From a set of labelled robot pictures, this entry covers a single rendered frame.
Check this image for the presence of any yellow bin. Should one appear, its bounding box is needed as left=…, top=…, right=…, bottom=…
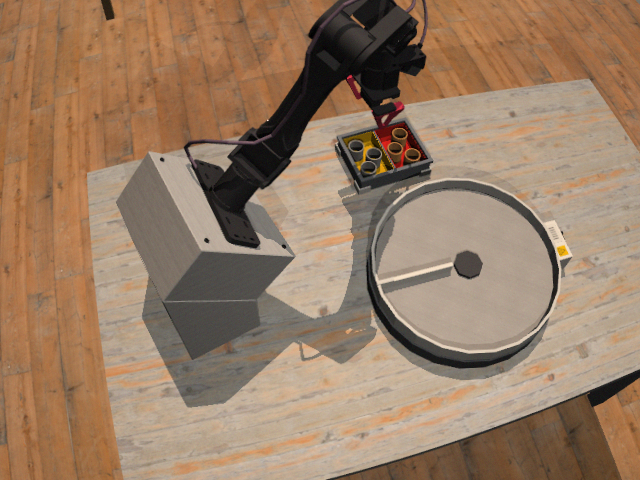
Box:
left=344, top=131, right=394, bottom=174

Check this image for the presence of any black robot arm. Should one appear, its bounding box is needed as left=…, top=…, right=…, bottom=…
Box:
left=191, top=0, right=426, bottom=248

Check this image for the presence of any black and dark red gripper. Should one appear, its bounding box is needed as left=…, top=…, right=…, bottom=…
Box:
left=346, top=65, right=405, bottom=130

